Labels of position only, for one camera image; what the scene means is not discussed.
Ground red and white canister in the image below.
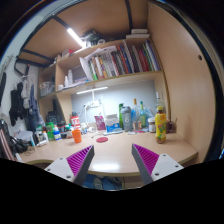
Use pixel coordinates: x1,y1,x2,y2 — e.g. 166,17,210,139
70,111,82,130

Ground dark backpack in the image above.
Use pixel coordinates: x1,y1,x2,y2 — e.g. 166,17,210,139
0,118,18,161

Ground wooden shelf unit with books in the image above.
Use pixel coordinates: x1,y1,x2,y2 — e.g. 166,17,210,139
37,28,169,124

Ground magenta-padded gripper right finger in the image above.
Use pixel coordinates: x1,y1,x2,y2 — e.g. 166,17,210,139
131,143,185,186

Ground orange plastic cup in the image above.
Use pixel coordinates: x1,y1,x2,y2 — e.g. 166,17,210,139
71,129,83,144

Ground clear bottle with yellow cap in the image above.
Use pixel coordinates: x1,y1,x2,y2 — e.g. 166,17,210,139
131,98,142,132

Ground white ceiling light tube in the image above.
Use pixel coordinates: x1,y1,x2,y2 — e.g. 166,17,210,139
66,27,85,48

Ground clear bottle with green neck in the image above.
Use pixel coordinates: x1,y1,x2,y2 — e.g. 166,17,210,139
139,100,148,128

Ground brown mug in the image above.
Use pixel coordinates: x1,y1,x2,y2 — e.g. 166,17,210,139
165,119,178,134

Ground white wall power strip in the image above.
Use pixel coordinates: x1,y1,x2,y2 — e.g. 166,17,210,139
87,99,101,108

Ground yellow lemon tea bottle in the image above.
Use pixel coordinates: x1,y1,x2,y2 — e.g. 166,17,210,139
154,105,168,145

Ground pale blue hairbrush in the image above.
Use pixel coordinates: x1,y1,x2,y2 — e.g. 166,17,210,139
103,129,124,136

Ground flat round red coaster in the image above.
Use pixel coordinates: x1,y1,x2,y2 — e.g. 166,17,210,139
95,136,110,144

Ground blue and white tissue box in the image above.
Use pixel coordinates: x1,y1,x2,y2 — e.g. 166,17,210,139
105,113,121,133

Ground tall clear glass bottle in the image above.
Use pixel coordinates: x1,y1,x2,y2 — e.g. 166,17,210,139
155,91,166,113

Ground hanging dark clothes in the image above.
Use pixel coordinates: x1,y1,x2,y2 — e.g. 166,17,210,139
8,74,41,131

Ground green plastic container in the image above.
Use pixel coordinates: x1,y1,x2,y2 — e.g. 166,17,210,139
45,121,56,141

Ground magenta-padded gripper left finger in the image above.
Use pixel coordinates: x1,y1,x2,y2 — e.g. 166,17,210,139
44,144,96,187

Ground black box device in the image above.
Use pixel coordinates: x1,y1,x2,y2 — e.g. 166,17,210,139
44,109,61,125

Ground brown jar with white lid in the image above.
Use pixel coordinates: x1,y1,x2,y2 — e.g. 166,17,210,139
147,116,157,134

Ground white under-shelf light bar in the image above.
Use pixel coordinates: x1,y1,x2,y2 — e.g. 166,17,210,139
76,86,109,95

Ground white bottle with blue cap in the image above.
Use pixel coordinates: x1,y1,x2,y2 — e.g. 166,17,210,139
52,124,63,141

